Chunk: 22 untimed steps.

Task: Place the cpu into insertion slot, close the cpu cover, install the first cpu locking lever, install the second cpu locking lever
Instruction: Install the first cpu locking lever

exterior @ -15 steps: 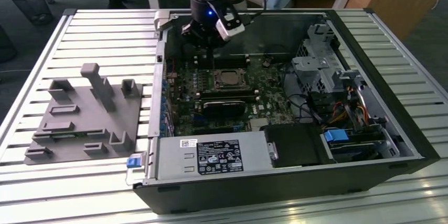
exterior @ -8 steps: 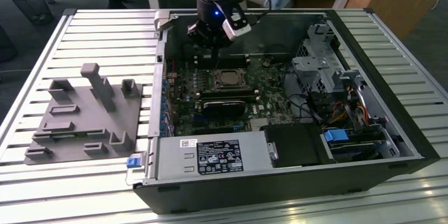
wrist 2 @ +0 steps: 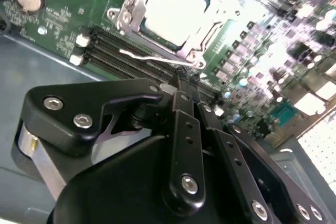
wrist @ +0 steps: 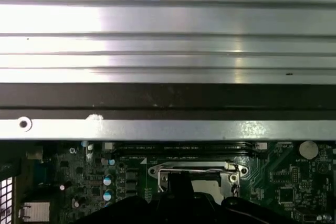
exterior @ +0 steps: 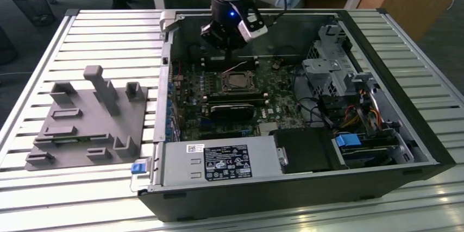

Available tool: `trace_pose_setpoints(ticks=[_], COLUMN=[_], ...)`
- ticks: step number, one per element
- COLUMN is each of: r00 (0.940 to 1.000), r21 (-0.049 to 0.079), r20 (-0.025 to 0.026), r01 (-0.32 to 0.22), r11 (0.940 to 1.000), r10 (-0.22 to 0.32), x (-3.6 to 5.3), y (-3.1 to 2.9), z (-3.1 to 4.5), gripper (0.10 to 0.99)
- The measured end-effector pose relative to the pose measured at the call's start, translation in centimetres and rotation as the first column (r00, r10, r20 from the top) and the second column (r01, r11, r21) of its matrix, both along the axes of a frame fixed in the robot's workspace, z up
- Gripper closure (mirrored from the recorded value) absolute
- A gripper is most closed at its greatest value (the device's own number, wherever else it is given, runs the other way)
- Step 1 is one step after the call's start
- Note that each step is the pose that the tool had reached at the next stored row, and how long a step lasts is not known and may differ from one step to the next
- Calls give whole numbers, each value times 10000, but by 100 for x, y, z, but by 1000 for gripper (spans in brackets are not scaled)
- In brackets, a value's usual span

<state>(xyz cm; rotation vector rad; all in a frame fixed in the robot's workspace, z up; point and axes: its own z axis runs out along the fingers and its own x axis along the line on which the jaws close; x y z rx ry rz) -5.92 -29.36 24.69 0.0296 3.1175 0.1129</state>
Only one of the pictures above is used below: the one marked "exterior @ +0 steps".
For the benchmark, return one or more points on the black open PC case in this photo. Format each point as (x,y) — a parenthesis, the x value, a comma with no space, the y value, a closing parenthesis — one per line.
(253,202)

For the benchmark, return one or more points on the CPU socket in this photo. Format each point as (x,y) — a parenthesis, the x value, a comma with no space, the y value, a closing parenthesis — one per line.
(217,88)

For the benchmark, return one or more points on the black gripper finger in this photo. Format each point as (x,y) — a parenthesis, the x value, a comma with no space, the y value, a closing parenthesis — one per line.
(232,56)
(227,56)

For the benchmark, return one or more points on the blue case latch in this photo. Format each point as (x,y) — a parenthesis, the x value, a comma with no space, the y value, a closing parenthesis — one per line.
(139,168)

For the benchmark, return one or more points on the black graphics card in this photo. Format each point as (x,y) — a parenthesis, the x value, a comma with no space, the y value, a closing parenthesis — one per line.
(232,113)

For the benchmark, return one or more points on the black mesh wastebasket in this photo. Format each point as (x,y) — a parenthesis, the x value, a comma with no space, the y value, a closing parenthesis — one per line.
(32,9)

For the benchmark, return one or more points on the blue disk carrier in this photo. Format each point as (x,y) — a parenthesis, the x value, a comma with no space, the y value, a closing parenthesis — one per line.
(348,141)

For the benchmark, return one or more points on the black case fan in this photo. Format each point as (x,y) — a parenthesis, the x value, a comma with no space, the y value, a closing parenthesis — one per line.
(195,51)

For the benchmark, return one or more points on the green RAM stick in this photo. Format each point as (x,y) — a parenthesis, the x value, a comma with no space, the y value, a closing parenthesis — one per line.
(68,141)

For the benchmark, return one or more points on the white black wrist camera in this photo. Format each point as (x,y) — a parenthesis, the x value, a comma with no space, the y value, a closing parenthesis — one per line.
(253,29)

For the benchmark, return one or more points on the silver power supply unit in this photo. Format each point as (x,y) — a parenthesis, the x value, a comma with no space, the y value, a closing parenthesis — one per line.
(181,166)

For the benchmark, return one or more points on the black plastic shroud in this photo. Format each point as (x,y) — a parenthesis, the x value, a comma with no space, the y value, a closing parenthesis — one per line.
(308,150)

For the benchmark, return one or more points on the green motherboard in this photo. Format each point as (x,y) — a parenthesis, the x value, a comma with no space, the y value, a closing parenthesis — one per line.
(285,107)

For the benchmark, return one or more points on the grey parts rack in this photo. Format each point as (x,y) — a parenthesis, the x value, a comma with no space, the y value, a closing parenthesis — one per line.
(91,123)

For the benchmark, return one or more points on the metal drive cage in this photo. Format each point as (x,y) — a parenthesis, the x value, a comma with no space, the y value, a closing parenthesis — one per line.
(325,80)

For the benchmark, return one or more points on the small silver chipset heatsink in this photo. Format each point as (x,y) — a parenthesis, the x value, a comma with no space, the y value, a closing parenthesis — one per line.
(268,128)

